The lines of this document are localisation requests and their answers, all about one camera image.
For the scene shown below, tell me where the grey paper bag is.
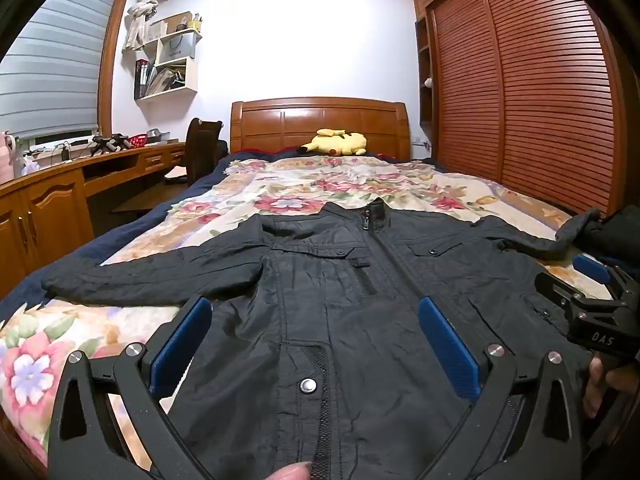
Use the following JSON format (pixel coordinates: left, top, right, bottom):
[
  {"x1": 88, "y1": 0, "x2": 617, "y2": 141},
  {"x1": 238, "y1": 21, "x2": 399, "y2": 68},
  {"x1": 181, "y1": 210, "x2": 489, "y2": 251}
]
[{"x1": 157, "y1": 30, "x2": 197, "y2": 61}]

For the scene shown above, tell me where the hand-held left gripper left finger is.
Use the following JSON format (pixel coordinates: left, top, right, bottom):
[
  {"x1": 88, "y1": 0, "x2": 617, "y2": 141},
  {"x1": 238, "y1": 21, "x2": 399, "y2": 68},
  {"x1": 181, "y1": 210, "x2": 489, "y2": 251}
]
[{"x1": 47, "y1": 296, "x2": 216, "y2": 480}]

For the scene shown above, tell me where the wooden bed headboard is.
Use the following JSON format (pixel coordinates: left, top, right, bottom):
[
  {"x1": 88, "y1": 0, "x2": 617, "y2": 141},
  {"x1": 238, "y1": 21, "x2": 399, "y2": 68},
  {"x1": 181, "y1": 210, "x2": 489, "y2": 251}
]
[{"x1": 230, "y1": 97, "x2": 412, "y2": 161}]

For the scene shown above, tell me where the grey window blind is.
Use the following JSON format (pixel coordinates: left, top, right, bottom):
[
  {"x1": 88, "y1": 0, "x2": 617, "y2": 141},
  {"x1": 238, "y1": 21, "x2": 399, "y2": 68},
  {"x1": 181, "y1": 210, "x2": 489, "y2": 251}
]
[{"x1": 0, "y1": 0, "x2": 128, "y2": 141}]

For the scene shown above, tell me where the person's right hand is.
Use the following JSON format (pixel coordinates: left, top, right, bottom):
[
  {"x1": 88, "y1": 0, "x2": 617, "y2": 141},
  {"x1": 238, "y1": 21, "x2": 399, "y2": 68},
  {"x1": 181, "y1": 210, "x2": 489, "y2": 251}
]
[{"x1": 582, "y1": 355, "x2": 640, "y2": 418}]

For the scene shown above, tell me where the white wall shelf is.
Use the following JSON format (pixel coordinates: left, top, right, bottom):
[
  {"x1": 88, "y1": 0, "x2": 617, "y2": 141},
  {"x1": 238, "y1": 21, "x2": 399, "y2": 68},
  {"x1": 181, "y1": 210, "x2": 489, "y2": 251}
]
[{"x1": 134, "y1": 12, "x2": 203, "y2": 101}]

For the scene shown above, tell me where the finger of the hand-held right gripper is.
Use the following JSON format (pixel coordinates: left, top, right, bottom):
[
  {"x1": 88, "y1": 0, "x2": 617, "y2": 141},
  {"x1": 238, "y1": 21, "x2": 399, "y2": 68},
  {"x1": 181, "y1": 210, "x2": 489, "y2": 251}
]
[
  {"x1": 573, "y1": 254, "x2": 635, "y2": 306},
  {"x1": 534, "y1": 272, "x2": 581, "y2": 311}
]

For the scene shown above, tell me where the dark brown chair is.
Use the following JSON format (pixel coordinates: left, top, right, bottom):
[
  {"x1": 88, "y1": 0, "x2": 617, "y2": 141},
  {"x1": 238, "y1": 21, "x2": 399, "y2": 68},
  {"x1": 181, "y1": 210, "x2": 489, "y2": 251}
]
[{"x1": 185, "y1": 117, "x2": 224, "y2": 186}]

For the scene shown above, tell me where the black gadget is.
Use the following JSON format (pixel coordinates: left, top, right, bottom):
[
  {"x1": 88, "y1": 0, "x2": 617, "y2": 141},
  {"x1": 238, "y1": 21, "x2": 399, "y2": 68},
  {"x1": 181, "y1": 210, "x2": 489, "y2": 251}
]
[{"x1": 91, "y1": 133, "x2": 132, "y2": 155}]

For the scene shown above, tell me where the wooden desk with cabinets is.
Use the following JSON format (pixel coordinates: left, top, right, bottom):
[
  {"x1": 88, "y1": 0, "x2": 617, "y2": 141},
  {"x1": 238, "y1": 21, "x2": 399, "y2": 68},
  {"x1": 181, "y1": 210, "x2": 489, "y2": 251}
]
[{"x1": 0, "y1": 140, "x2": 188, "y2": 301}]

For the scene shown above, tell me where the pink bottle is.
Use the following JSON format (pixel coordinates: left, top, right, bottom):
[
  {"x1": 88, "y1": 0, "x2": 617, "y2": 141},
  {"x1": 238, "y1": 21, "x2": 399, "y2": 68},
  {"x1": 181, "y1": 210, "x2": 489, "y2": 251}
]
[{"x1": 0, "y1": 131, "x2": 17, "y2": 186}]

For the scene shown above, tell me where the wooden window frame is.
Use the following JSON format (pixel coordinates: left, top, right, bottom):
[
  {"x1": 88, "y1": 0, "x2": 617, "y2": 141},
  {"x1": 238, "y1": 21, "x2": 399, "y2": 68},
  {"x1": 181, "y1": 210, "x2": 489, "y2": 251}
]
[{"x1": 97, "y1": 0, "x2": 133, "y2": 136}]

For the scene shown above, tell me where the wooden louvered wardrobe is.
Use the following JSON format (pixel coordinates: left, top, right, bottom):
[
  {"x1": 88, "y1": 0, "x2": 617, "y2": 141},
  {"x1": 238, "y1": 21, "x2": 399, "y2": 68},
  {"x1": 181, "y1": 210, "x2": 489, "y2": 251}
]
[{"x1": 411, "y1": 0, "x2": 631, "y2": 221}]

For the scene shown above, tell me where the yellow plush toy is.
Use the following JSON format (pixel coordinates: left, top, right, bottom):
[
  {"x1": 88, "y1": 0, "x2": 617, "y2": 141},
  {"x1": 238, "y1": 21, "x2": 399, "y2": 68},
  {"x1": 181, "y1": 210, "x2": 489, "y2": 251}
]
[{"x1": 299, "y1": 128, "x2": 367, "y2": 157}]

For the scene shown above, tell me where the tied beige curtain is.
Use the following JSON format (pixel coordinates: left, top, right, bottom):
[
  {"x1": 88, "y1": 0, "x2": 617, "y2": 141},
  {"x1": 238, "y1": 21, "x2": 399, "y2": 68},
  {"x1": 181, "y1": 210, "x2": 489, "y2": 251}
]
[{"x1": 122, "y1": 0, "x2": 173, "y2": 53}]

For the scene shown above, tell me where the floral blanket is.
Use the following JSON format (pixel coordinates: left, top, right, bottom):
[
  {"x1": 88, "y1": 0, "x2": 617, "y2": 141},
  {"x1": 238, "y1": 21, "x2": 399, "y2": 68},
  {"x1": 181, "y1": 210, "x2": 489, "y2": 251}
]
[{"x1": 0, "y1": 155, "x2": 601, "y2": 466}]

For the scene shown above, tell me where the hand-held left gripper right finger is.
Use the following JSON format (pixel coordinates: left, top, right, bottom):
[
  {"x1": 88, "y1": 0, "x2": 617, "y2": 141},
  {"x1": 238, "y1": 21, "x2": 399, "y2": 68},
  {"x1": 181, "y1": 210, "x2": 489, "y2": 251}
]
[{"x1": 418, "y1": 296, "x2": 586, "y2": 480}]

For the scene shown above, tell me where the person's left hand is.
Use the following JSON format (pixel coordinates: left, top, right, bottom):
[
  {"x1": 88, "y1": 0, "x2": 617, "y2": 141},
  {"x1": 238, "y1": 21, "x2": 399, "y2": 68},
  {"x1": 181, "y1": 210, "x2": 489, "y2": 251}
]
[{"x1": 272, "y1": 462, "x2": 312, "y2": 480}]

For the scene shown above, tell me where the black jacket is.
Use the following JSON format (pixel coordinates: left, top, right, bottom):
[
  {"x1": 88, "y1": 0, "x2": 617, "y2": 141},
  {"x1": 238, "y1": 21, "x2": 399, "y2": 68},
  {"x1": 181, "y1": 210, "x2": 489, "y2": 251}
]
[{"x1": 42, "y1": 197, "x2": 603, "y2": 480}]

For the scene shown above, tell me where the dark clothes pile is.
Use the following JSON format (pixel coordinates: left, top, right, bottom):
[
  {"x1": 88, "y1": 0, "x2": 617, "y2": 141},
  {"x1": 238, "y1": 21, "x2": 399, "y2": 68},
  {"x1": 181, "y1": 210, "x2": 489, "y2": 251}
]
[{"x1": 597, "y1": 207, "x2": 640, "y2": 266}]

